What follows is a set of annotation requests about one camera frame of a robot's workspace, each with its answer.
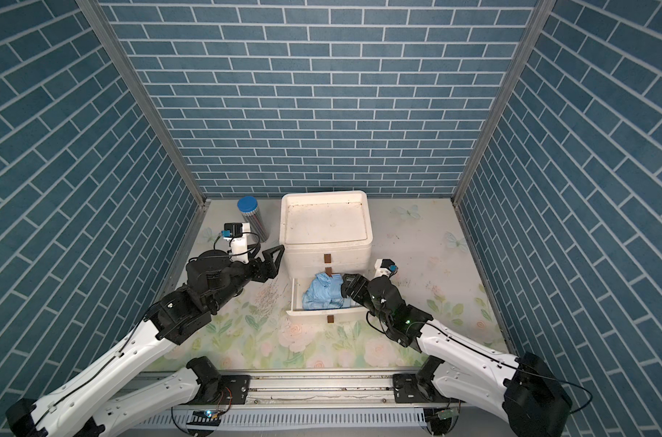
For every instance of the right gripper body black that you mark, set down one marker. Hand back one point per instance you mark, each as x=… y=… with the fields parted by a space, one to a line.
x=364 y=294

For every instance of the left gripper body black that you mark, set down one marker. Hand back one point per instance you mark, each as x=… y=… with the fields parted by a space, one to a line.
x=253 y=271

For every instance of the white drawer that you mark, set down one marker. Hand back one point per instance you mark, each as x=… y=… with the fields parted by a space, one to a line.
x=299 y=287

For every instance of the blue umbrella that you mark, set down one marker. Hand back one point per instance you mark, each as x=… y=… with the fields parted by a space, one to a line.
x=324 y=293

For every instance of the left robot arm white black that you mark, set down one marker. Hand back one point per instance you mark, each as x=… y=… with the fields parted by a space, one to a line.
x=87 y=405

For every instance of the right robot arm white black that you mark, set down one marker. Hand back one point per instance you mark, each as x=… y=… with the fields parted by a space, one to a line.
x=521 y=390

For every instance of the white plastic drawer cabinet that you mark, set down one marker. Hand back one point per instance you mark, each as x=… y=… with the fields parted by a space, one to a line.
x=326 y=231

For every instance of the floral table mat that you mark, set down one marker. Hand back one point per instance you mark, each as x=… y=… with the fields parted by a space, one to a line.
x=255 y=332

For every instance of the pencil tube blue lid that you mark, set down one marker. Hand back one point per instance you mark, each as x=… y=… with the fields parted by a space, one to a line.
x=251 y=212

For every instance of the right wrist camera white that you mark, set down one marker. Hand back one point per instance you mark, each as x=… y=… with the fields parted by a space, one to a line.
x=385 y=267

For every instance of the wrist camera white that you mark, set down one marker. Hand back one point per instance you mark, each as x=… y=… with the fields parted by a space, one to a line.
x=237 y=234
x=385 y=267

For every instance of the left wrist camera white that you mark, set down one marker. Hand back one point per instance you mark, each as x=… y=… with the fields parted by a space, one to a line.
x=237 y=234

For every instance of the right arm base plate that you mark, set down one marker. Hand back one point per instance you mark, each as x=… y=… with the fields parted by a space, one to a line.
x=411 y=388

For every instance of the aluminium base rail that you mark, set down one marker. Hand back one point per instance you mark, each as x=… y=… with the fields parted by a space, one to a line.
x=285 y=402

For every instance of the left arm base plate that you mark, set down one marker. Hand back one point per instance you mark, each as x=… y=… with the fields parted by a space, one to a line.
x=230 y=389

